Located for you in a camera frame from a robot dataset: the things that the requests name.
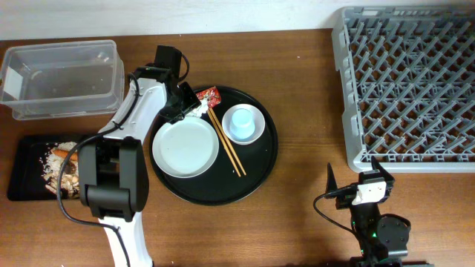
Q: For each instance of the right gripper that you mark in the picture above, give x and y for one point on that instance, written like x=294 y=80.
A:
x=389 y=182

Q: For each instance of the round black serving tray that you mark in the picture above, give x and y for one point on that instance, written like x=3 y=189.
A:
x=220 y=184

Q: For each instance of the pale grey plate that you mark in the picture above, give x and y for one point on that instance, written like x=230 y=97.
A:
x=186 y=148

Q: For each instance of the orange carrot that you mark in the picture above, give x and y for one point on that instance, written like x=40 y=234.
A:
x=63 y=154

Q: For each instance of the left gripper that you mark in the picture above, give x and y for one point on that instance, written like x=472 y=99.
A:
x=173 y=116

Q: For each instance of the wooden chopstick right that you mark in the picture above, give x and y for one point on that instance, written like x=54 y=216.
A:
x=231 y=149

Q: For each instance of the light blue cup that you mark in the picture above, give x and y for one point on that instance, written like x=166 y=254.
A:
x=242 y=124

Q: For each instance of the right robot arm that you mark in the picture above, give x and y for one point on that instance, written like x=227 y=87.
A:
x=382 y=238

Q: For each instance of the grey dishwasher rack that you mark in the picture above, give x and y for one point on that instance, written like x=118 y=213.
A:
x=407 y=77

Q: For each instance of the white tissue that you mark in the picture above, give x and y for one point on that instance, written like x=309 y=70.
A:
x=200 y=110

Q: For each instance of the wooden chopstick left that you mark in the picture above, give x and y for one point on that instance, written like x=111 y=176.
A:
x=225 y=146

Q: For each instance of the wooden chopstick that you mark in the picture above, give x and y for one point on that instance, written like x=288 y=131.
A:
x=225 y=146
x=231 y=149

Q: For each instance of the white small bowl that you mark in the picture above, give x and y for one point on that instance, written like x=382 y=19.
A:
x=258 y=120

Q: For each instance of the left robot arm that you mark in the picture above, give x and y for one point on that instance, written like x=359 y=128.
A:
x=113 y=178

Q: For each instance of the clear plastic bin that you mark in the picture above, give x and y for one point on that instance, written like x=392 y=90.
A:
x=45 y=81

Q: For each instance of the rice and food scraps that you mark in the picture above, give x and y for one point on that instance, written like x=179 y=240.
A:
x=51 y=168

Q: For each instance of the black rectangular tray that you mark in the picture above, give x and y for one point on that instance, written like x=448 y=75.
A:
x=26 y=180

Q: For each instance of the red snack wrapper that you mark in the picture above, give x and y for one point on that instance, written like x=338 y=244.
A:
x=211 y=95

